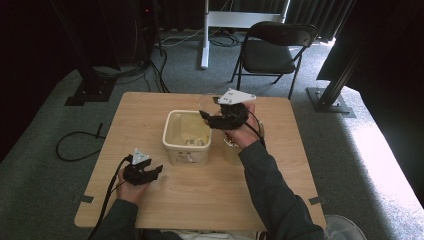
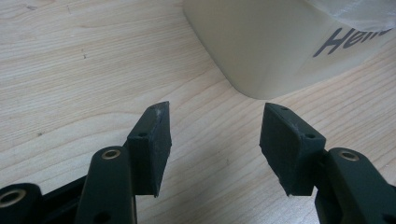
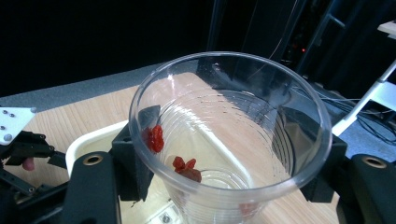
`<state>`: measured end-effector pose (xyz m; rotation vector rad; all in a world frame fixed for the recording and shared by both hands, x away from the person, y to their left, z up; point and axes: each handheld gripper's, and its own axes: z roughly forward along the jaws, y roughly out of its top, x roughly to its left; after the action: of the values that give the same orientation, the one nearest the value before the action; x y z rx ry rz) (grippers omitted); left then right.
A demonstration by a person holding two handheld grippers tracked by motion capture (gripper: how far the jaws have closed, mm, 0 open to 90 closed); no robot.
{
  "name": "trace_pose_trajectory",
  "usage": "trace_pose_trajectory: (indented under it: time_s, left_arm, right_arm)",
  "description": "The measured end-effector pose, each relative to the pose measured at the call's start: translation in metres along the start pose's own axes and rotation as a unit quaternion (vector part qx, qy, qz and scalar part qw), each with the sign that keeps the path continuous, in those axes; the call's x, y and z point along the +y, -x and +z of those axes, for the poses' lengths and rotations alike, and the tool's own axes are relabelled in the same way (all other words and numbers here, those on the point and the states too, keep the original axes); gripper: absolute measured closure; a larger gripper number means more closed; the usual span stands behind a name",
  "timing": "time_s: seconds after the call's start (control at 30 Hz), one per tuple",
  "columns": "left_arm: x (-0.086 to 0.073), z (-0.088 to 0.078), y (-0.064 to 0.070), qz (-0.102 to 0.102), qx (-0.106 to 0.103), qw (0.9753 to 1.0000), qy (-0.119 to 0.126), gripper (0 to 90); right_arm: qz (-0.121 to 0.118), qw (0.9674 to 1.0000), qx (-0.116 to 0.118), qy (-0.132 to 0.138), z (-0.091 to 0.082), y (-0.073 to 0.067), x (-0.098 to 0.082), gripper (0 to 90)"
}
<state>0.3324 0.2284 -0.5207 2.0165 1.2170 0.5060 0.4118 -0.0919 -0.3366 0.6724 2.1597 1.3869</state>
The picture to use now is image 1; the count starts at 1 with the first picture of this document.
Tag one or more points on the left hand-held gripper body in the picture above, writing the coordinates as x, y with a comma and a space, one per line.
137, 171

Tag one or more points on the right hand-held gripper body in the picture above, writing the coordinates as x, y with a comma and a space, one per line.
233, 111

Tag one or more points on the cream plastic bin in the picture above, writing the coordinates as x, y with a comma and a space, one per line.
186, 146

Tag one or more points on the person's left hand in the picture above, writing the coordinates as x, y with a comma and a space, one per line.
131, 191

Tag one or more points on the person's right hand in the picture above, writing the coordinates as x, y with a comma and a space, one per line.
243, 133

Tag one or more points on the grey tape strip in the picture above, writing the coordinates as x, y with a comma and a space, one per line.
317, 200
83, 199

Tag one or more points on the black folding chair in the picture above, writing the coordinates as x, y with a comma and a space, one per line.
270, 53

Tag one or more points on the black metal stand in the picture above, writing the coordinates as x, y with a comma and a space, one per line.
330, 93
90, 80

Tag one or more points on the dark curtain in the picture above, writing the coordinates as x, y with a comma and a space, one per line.
320, 13

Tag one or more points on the white desk frame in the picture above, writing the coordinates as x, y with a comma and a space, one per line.
230, 23

